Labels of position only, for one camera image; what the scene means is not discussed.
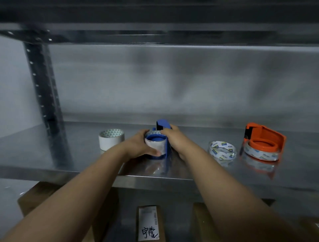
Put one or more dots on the grey metal shelving rack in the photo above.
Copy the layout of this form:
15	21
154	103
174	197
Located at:
49	149

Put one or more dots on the narrow cardboard box handwritten label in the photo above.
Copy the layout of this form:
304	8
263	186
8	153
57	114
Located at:
149	222

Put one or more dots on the person's right hand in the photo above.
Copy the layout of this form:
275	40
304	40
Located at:
178	142

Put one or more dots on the orange tape dispenser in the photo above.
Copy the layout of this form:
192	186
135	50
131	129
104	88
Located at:
271	135

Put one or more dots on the person's left hand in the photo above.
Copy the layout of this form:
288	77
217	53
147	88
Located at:
134	148

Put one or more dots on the wrinkled white tape roll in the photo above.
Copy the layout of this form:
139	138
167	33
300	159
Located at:
155	147

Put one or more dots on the large cardboard box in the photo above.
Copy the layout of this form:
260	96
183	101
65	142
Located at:
35	197

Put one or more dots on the smooth white tape roll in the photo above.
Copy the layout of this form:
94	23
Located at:
109	143

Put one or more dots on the person's left forearm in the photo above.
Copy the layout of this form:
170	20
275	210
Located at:
69	204

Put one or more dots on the blue tape dispenser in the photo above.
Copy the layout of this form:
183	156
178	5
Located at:
157	137

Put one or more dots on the person's right forearm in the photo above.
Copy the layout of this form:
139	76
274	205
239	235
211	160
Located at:
236	207

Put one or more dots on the wide cardboard box handwritten label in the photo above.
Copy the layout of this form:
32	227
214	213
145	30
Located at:
202	224

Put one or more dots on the transparent tape roll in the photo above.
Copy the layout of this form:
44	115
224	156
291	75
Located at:
216	152
259	154

